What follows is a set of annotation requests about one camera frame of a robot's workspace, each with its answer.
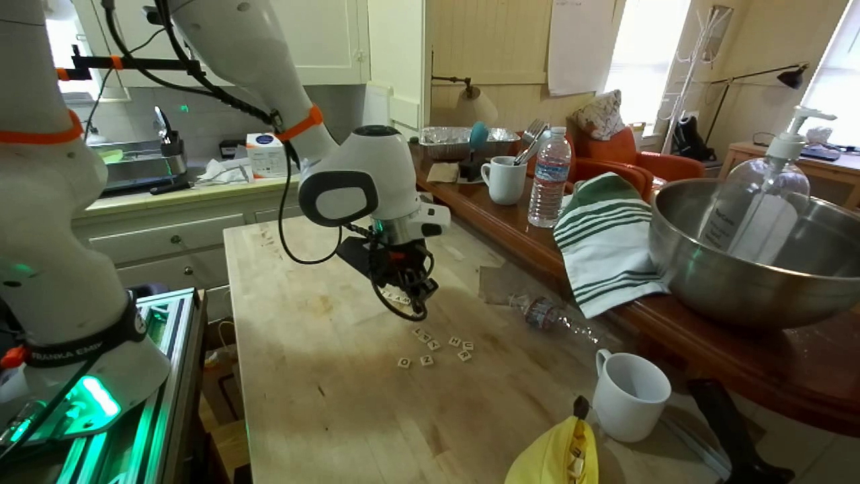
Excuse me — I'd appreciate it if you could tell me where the white paper sheet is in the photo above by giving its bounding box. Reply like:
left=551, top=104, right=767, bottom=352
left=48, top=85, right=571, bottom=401
left=545, top=0, right=625, bottom=98

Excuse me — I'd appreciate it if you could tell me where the bright window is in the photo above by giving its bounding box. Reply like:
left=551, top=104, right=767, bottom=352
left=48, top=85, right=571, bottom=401
left=606, top=0, right=697, bottom=129
left=798, top=0, right=860, bottom=151

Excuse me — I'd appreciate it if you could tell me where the orange armchair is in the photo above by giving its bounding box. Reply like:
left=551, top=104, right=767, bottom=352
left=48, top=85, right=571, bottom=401
left=568, top=124, right=713, bottom=205

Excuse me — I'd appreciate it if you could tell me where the aluminium foil tray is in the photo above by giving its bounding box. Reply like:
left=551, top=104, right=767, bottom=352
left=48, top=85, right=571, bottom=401
left=418, top=124, right=525, bottom=152

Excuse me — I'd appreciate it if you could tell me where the crumpled clear plastic bottle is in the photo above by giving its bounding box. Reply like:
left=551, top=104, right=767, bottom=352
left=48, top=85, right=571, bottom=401
left=509, top=293, right=606, bottom=350

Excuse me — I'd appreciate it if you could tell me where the wooden desk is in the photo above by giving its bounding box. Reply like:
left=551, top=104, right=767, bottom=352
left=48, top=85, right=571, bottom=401
left=717, top=137, right=860, bottom=210

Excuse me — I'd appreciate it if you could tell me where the black kitchen faucet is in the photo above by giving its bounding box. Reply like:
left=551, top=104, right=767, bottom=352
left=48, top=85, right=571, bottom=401
left=148, top=101, right=196, bottom=195

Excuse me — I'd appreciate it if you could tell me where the black boot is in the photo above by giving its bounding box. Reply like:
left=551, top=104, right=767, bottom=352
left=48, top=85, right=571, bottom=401
left=670, top=110, right=721, bottom=167

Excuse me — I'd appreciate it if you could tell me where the white shade lamp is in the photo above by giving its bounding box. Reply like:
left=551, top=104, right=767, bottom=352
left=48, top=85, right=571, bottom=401
left=430, top=73, right=502, bottom=129

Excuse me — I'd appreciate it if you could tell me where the white wire rack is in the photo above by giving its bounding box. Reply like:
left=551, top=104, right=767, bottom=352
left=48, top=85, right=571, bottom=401
left=658, top=2, right=737, bottom=156

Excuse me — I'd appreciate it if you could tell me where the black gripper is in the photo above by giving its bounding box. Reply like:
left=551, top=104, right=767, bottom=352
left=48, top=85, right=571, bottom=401
left=371, top=234, right=440, bottom=317

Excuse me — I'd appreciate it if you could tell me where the white wall cabinet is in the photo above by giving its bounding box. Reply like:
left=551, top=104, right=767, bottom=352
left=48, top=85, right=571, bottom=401
left=70, top=0, right=376, bottom=92

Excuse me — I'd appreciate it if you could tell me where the dark wooden side table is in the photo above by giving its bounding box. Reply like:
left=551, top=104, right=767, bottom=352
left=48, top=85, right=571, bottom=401
left=414, top=131, right=860, bottom=440

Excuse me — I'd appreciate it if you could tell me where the black camera mount rod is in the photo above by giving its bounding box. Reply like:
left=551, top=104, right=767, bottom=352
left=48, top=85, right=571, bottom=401
left=52, top=39, right=215, bottom=85

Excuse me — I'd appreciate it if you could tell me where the patterned cushion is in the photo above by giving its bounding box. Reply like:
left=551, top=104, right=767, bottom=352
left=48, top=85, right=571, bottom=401
left=571, top=85, right=629, bottom=141

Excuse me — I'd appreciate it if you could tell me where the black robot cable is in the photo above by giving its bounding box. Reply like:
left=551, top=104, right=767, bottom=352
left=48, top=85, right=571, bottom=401
left=98, top=0, right=432, bottom=321

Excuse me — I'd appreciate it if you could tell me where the stainless steel mixing bowl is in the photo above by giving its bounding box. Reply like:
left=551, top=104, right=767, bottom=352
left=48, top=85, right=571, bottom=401
left=647, top=175, right=860, bottom=332

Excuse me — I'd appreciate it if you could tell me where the green striped white towel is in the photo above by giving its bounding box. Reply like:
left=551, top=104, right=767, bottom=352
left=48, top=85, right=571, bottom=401
left=551, top=168, right=677, bottom=321

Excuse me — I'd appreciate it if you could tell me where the black stand leg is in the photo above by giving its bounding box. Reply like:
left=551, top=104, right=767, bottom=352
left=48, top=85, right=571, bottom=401
left=684, top=373, right=798, bottom=484

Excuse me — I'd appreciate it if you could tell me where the brown paper sheet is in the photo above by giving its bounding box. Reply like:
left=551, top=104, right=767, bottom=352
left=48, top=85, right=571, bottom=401
left=423, top=159, right=462, bottom=188

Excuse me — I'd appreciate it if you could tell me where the white crumpled cloth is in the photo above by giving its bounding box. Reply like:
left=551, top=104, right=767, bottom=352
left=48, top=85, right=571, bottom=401
left=193, top=152, right=255, bottom=188

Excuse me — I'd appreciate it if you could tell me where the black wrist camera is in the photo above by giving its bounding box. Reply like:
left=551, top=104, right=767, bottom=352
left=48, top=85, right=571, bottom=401
left=337, top=234, right=384, bottom=273

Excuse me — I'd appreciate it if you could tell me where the clear pump soap dispenser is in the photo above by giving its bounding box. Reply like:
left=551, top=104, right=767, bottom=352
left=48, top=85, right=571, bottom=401
left=697, top=101, right=841, bottom=268

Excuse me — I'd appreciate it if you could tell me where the white round container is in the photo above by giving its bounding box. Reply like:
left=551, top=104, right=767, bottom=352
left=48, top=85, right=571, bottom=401
left=244, top=129, right=289, bottom=179

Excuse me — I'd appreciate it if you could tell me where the yellow banana shaped dish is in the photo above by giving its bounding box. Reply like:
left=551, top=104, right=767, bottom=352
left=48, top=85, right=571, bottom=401
left=501, top=395, right=606, bottom=484

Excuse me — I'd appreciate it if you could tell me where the white ceramic mug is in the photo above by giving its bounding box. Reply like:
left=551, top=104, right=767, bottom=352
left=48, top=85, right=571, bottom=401
left=588, top=346, right=674, bottom=447
left=479, top=152, right=529, bottom=210

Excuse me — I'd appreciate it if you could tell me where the metal robot base stand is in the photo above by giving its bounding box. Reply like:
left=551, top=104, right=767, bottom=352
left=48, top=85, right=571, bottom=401
left=0, top=285, right=209, bottom=484

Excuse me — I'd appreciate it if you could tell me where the clear plastic water bottle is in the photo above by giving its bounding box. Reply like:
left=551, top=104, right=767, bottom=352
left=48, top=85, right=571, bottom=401
left=525, top=124, right=575, bottom=230

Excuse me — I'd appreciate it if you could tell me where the white kitchen counter cabinet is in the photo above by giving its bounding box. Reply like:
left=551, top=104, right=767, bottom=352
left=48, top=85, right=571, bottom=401
left=68, top=171, right=313, bottom=299

